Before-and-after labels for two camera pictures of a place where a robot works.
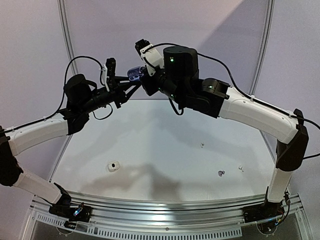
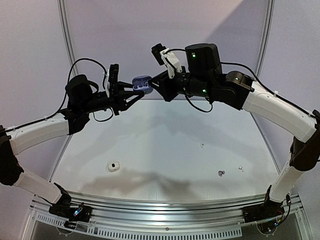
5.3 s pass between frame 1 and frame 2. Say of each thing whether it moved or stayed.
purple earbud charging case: moved
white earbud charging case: stayed
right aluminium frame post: stayed
